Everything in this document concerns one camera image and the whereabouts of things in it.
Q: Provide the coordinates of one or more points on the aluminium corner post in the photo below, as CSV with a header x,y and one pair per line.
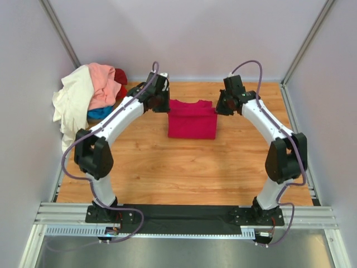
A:
x,y
320,19
52,16

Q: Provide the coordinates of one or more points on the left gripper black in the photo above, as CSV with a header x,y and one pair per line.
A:
x,y
165,108

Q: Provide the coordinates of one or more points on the cream white t shirt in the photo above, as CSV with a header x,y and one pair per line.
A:
x,y
71,104

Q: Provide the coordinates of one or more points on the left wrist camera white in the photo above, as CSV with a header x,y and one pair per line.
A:
x,y
166,82

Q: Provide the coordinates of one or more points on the magenta t shirt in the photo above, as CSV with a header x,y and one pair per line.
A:
x,y
192,120

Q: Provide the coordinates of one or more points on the blue t shirt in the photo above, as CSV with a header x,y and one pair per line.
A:
x,y
99,113

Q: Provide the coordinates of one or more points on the left aluminium corner post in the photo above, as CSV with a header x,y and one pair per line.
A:
x,y
52,16

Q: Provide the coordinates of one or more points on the right aluminium corner post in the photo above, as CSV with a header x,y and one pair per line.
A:
x,y
320,19

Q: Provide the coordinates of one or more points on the grey slotted cable duct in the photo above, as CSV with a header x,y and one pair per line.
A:
x,y
110,232

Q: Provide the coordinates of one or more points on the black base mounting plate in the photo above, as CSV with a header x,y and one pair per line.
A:
x,y
186,219

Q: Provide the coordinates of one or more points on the aluminium front rail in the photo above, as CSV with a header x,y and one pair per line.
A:
x,y
304,217

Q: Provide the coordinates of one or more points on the light pink t shirt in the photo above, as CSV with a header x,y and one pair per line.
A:
x,y
105,87

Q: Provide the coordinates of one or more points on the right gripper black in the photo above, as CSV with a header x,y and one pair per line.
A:
x,y
219,109

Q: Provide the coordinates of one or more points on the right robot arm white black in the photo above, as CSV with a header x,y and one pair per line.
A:
x,y
287,155

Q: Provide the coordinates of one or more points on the dark red t shirt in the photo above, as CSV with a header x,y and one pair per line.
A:
x,y
120,77

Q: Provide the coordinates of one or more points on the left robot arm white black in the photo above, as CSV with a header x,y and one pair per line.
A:
x,y
93,147

